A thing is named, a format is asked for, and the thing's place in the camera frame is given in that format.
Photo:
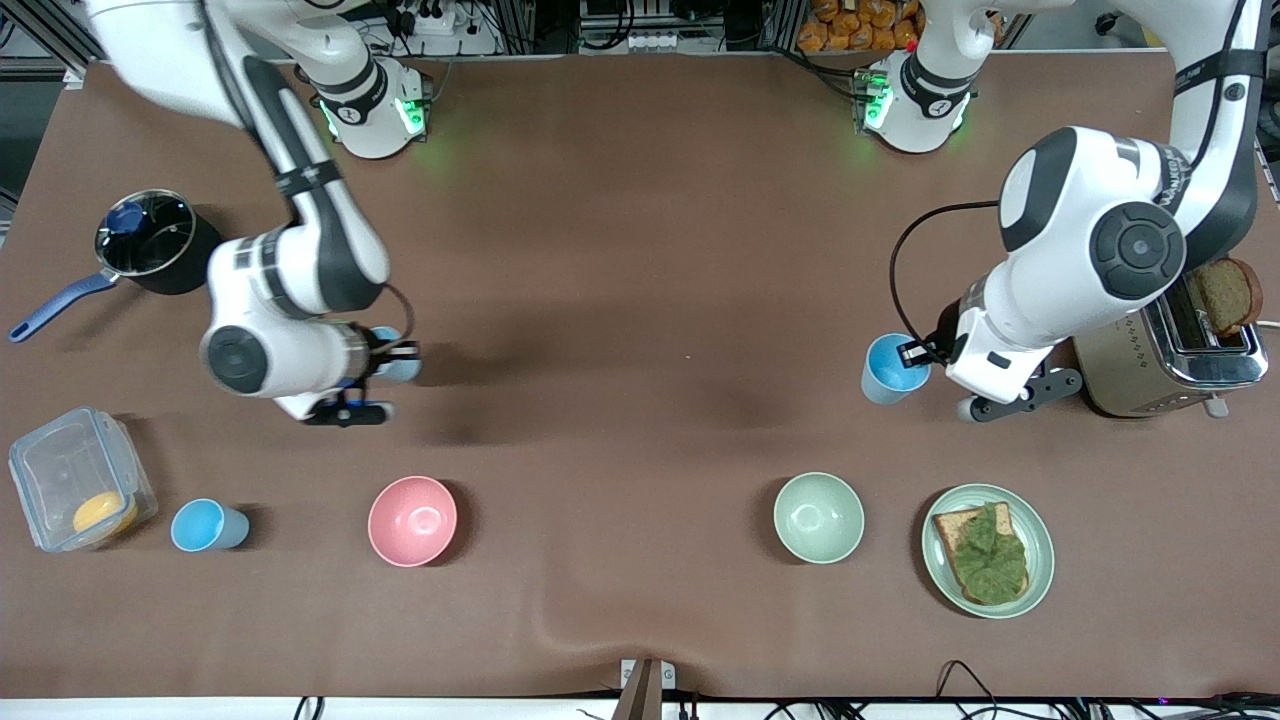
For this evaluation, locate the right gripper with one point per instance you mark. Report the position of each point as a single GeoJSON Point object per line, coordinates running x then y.
{"type": "Point", "coordinates": [379, 354]}

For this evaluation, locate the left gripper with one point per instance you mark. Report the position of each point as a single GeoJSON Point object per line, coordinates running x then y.
{"type": "Point", "coordinates": [944, 345]}

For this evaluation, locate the blue plastic cup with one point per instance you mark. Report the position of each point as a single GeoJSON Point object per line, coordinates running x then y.
{"type": "Point", "coordinates": [408, 370]}
{"type": "Point", "coordinates": [885, 375]}
{"type": "Point", "coordinates": [195, 525]}

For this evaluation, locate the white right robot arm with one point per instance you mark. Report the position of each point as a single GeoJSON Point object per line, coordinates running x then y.
{"type": "Point", "coordinates": [300, 270]}

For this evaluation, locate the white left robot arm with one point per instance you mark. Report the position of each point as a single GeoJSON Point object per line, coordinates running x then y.
{"type": "Point", "coordinates": [1060, 190]}

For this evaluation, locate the pink bowl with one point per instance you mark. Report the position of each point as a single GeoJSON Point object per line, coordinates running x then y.
{"type": "Point", "coordinates": [412, 520]}

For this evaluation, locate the bread slice under lettuce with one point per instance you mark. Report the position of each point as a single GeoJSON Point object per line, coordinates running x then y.
{"type": "Point", "coordinates": [950, 530]}

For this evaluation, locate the pale green bowl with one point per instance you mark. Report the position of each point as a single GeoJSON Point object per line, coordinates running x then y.
{"type": "Point", "coordinates": [818, 517]}

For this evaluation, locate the silver toaster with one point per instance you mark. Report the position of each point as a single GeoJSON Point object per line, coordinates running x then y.
{"type": "Point", "coordinates": [1130, 385]}

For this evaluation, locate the green lettuce leaf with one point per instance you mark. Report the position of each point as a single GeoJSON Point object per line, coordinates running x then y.
{"type": "Point", "coordinates": [990, 560]}

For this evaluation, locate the pale green plate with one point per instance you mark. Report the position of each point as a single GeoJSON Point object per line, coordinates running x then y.
{"type": "Point", "coordinates": [1042, 545]}

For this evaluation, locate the blue object inside saucepan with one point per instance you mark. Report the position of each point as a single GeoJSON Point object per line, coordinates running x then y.
{"type": "Point", "coordinates": [126, 218]}

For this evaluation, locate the brown bread slice in toaster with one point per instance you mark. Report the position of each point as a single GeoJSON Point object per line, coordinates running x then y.
{"type": "Point", "coordinates": [1230, 295]}

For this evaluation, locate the bag of bread rolls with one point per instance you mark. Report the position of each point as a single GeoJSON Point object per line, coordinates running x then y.
{"type": "Point", "coordinates": [850, 30]}

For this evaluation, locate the white power strip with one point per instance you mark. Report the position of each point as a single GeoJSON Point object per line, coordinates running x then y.
{"type": "Point", "coordinates": [432, 18]}

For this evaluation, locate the yellow round food piece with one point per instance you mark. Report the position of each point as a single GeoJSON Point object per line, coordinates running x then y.
{"type": "Point", "coordinates": [100, 512]}

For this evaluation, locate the clear plastic food container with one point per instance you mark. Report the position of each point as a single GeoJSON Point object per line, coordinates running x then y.
{"type": "Point", "coordinates": [60, 470]}

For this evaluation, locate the metal table edge bracket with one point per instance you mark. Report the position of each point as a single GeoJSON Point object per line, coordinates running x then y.
{"type": "Point", "coordinates": [645, 690]}

